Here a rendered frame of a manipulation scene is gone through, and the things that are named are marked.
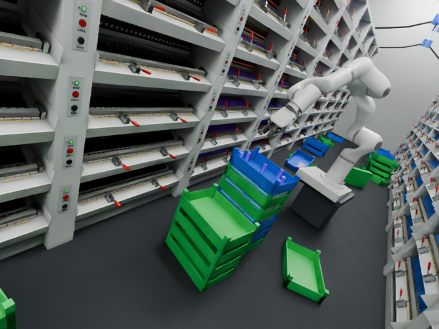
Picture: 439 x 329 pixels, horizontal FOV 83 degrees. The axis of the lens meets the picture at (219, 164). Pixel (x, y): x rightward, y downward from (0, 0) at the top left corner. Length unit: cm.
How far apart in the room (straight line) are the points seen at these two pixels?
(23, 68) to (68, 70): 10
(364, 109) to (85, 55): 146
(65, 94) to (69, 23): 19
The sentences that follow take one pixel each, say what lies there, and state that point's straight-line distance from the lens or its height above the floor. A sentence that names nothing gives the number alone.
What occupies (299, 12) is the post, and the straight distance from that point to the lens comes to 193.
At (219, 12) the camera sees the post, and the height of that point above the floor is 101.
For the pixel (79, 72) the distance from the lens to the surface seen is 86.
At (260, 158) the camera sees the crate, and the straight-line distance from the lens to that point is 141.
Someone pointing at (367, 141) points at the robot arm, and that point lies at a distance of 185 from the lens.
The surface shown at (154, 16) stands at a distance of 95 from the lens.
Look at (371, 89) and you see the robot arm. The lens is 160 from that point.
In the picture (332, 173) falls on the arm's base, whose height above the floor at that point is 39.
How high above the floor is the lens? 92
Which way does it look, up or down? 25 degrees down
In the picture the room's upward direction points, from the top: 22 degrees clockwise
